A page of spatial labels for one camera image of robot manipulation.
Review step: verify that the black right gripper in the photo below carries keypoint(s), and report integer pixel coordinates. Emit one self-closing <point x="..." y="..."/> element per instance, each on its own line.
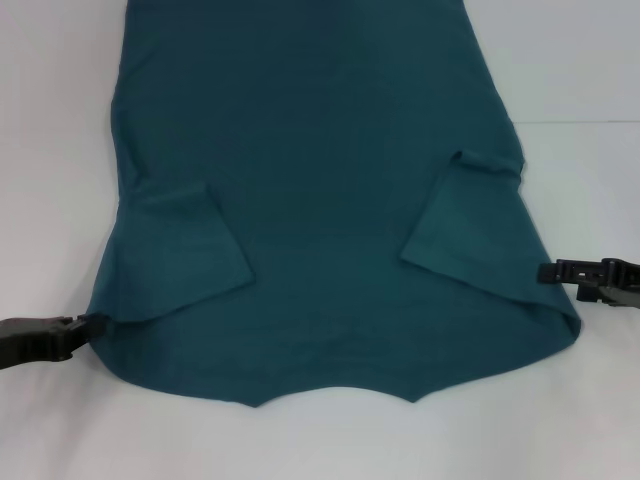
<point x="617" y="282"/>

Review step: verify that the blue teal shirt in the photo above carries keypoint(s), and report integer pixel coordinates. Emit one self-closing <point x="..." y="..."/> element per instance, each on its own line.
<point x="325" y="200"/>

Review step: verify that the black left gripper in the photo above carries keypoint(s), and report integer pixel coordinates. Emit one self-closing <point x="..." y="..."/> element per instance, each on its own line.
<point x="25" y="342"/>

